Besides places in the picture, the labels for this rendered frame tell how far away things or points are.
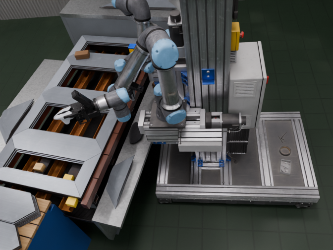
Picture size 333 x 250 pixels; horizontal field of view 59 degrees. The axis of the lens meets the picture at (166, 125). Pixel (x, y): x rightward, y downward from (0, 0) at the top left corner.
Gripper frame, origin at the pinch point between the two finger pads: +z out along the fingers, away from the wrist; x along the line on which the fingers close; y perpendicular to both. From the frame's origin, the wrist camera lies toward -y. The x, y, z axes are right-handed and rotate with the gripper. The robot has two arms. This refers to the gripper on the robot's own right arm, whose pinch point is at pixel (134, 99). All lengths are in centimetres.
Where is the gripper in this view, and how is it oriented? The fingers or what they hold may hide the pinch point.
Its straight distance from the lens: 219.7
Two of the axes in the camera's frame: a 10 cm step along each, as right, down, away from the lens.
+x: -2.6, 7.8, -5.6
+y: -9.6, -1.3, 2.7
